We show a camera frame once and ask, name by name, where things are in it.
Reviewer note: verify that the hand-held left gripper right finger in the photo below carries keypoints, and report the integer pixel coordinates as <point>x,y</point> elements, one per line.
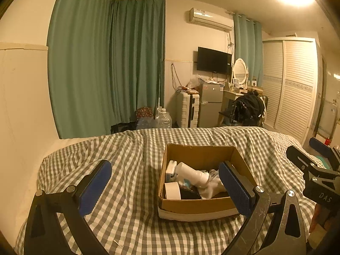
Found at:
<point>235,188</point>

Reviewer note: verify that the green curtain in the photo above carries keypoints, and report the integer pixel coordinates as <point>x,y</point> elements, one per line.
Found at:
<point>79,58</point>
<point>247,39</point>
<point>138,58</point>

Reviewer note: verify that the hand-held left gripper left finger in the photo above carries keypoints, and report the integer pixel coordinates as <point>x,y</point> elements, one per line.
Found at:
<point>97,188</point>

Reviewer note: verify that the white bottle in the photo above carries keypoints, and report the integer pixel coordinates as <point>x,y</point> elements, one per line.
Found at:
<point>191,175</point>

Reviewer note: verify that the black wall television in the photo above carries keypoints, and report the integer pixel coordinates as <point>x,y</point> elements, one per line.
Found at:
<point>213,60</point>

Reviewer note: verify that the red fire extinguisher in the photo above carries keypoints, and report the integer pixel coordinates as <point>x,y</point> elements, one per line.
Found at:
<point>328,141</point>

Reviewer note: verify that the floral fabric bag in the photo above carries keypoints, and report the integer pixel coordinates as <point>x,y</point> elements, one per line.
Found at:
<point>144,111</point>

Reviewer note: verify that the white oval mirror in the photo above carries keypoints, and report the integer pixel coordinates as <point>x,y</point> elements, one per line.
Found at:
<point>239,69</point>

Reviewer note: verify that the white tape roll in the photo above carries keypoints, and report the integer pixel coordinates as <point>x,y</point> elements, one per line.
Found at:
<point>172,190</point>

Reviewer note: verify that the wooden chair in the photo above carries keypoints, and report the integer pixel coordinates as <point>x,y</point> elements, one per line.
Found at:
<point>224,114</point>

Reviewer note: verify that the plastic bags on fridge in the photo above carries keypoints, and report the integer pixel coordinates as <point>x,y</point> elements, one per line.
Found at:
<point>194,82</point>

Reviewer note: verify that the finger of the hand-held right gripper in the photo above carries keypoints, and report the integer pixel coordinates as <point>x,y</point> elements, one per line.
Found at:
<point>322,147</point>
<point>300,156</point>

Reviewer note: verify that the person's right hand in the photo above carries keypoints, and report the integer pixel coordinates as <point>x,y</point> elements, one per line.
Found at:
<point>316,216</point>

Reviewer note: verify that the white square case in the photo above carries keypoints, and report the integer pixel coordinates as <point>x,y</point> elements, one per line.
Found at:
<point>171,171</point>

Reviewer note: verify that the green checked blanket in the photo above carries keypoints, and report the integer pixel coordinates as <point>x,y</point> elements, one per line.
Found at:
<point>127,164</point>

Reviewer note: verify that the white air conditioner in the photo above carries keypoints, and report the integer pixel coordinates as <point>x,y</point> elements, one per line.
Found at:
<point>211,18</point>

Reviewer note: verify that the grey small fridge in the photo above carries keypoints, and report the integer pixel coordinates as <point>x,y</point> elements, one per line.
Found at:
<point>210,103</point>

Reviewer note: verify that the clear water jug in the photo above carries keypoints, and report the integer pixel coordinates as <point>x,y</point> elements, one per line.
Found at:
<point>162,119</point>

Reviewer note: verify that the white dressing table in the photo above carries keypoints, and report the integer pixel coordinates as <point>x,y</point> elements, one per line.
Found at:
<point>229,94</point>

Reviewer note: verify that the brown cardboard box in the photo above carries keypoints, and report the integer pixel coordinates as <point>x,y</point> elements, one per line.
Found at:
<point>199,207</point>

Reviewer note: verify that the white louvered wardrobe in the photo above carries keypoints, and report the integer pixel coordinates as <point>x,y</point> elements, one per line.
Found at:
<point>292,90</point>

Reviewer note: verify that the white ribbed suitcase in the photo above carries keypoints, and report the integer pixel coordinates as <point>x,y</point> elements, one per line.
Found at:
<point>187,109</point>

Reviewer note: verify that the black item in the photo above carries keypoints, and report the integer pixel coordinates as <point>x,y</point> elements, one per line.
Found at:
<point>190,195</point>

